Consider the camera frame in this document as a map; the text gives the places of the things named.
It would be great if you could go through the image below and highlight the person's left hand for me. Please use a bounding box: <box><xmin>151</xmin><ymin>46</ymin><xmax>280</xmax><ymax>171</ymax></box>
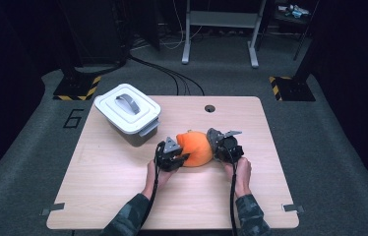
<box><xmin>141</xmin><ymin>159</ymin><xmax>178</xmax><ymax>201</ymax></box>

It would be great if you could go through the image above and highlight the black striped stand base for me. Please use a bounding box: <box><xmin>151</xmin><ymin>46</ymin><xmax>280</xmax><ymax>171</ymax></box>
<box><xmin>52</xmin><ymin>75</ymin><xmax>102</xmax><ymax>101</ymax></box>
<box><xmin>269</xmin><ymin>76</ymin><xmax>317</xmax><ymax>102</ymax></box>

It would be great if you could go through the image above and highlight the person's right hand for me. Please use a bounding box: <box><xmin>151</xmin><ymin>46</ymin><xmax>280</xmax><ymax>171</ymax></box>
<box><xmin>222</xmin><ymin>156</ymin><xmax>253</xmax><ymax>199</ymax></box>

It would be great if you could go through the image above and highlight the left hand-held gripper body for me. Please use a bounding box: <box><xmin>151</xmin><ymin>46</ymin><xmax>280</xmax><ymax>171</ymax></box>
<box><xmin>154</xmin><ymin>136</ymin><xmax>186</xmax><ymax>172</ymax></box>

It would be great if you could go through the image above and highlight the white lid with grey handle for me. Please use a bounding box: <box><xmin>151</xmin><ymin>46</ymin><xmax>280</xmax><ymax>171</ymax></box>
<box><xmin>93</xmin><ymin>83</ymin><xmax>162</xmax><ymax>136</ymax></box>

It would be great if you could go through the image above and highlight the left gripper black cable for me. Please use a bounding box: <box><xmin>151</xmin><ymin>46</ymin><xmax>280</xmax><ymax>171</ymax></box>
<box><xmin>139</xmin><ymin>141</ymin><xmax>166</xmax><ymax>236</ymax></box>

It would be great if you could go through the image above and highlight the grey metal desk frame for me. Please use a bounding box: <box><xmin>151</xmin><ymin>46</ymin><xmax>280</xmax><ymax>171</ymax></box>
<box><xmin>181</xmin><ymin>0</ymin><xmax>268</xmax><ymax>69</ymax></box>

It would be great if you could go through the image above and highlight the grey storage bin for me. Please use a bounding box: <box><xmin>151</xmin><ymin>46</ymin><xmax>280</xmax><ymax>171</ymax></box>
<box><xmin>106</xmin><ymin>119</ymin><xmax>160</xmax><ymax>148</ymax></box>

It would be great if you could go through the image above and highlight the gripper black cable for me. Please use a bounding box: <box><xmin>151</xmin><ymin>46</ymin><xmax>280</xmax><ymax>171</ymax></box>
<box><xmin>139</xmin><ymin>141</ymin><xmax>166</xmax><ymax>236</ymax></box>
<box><xmin>222</xmin><ymin>146</ymin><xmax>239</xmax><ymax>236</ymax></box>

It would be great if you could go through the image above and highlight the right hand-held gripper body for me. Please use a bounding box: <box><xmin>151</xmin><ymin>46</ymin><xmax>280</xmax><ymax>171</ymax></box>
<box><xmin>215</xmin><ymin>130</ymin><xmax>245</xmax><ymax>164</ymax></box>

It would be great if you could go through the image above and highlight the white floor cable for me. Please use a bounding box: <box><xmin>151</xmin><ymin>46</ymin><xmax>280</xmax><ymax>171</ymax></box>
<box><xmin>158</xmin><ymin>0</ymin><xmax>204</xmax><ymax>51</ymax></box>

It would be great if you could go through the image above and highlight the dark shelf with clutter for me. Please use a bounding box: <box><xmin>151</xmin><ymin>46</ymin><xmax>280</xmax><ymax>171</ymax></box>
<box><xmin>272</xmin><ymin>0</ymin><xmax>319</xmax><ymax>62</ymax></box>

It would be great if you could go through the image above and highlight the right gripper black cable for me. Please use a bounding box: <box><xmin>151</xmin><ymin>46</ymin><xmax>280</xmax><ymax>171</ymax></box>
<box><xmin>222</xmin><ymin>146</ymin><xmax>239</xmax><ymax>236</ymax></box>

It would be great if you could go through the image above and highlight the black cabinet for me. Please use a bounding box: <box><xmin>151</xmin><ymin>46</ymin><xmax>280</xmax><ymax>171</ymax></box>
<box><xmin>58</xmin><ymin>0</ymin><xmax>131</xmax><ymax>67</ymax></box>

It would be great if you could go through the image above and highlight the black floor cable bundle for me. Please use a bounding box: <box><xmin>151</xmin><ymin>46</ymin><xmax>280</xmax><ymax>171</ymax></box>
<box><xmin>128</xmin><ymin>54</ymin><xmax>206</xmax><ymax>96</ymax></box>

